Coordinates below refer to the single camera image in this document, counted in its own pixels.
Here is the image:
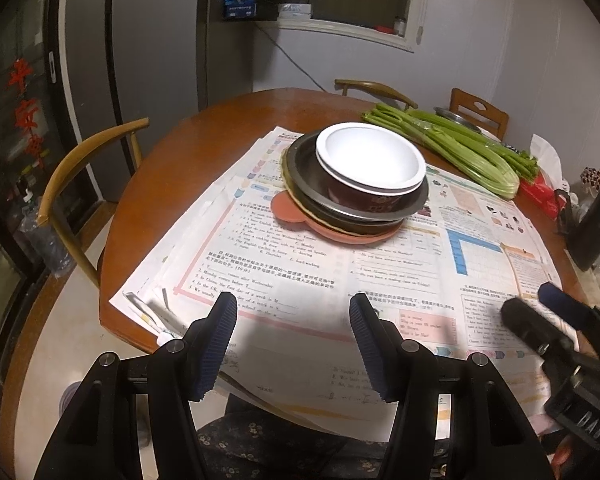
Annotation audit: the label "silver pen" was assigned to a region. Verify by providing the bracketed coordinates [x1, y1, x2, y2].
[125, 290, 171, 333]

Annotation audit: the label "curved-back wooden chair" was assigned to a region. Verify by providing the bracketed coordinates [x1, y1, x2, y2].
[334, 79, 419, 112]
[36, 117, 151, 288]

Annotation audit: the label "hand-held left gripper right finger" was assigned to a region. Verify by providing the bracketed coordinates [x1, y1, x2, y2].
[349, 293, 553, 480]

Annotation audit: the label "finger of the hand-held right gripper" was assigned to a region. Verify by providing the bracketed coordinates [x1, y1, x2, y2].
[500, 298, 578, 359]
[538, 282, 600, 335]

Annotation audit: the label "red tissue pack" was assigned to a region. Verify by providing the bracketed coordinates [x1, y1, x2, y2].
[519, 170, 571, 218]

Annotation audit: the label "dark glass cabinet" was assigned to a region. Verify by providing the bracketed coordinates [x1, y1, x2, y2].
[0, 0, 111, 376]

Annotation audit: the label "celery bunch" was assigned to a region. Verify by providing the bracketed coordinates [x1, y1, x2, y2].
[362, 105, 538, 198]

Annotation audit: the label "grey refrigerator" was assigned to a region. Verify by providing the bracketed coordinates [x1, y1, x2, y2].
[60, 0, 213, 211]

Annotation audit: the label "printed worksheet sheets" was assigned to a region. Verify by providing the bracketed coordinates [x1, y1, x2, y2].
[109, 127, 563, 443]

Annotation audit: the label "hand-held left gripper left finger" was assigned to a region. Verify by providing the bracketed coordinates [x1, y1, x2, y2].
[32, 291, 238, 480]

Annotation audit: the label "steel bowl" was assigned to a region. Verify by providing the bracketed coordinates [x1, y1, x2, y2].
[289, 130, 431, 222]

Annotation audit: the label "clear plastic bottle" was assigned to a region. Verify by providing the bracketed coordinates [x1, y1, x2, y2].
[20, 202, 73, 276]

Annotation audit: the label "small metal dish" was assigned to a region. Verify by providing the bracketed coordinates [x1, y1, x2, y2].
[434, 106, 482, 130]

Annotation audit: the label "red paper decoration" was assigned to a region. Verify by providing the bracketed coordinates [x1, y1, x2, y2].
[7, 57, 48, 167]

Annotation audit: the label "blue box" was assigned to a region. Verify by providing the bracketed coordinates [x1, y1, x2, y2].
[222, 0, 258, 21]

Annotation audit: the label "black frame stand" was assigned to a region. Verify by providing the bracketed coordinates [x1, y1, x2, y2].
[554, 189, 580, 236]

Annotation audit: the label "steel plate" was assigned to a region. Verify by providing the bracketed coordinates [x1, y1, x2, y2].
[282, 145, 416, 231]

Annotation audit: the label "person's dark floral clothing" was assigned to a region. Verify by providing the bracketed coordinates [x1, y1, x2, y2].
[195, 392, 431, 480]

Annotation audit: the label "small red paper bowl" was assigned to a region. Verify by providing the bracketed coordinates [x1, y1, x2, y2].
[316, 122, 426, 188]

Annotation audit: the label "thin wall cable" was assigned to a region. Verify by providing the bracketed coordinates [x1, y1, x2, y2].
[254, 22, 337, 93]

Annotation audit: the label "white flat box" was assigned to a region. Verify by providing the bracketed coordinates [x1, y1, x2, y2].
[278, 2, 313, 20]

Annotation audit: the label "wooden chair backrest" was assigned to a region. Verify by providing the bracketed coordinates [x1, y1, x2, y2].
[449, 88, 510, 142]

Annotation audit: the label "pink plastic plate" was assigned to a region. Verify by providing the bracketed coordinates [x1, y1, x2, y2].
[271, 192, 403, 246]

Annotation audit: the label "black bottle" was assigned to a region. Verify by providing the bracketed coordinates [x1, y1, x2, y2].
[566, 161, 600, 272]

